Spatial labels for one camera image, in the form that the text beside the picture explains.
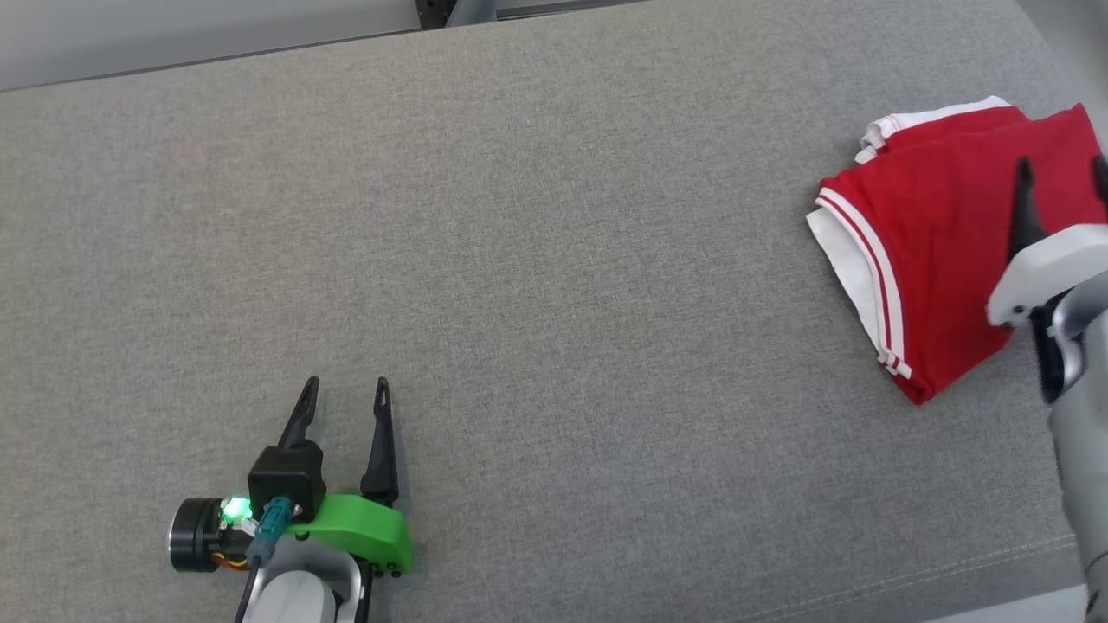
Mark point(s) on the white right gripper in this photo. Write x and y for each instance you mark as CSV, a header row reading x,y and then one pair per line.
x,y
1043,272

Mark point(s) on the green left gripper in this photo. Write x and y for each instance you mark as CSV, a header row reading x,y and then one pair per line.
x,y
372,528

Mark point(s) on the red basketball jersey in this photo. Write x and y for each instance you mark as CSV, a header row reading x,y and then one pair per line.
x,y
935,242

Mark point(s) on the red shorts white trim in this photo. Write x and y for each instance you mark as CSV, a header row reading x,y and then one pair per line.
x,y
943,130

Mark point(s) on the black left wrist cylinder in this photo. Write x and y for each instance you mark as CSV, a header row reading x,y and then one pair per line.
x,y
190,535

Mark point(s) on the grey fabric sofa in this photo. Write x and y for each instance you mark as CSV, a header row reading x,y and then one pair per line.
x,y
554,303

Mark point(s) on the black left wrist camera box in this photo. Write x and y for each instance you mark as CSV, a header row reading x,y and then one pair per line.
x,y
286,480

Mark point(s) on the teal left camera connector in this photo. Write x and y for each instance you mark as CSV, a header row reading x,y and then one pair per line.
x,y
273,523

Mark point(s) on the dark grey post bracket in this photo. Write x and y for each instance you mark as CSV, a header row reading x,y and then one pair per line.
x,y
433,10

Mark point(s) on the grey wall base rail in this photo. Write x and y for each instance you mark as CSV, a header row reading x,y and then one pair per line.
x,y
563,7

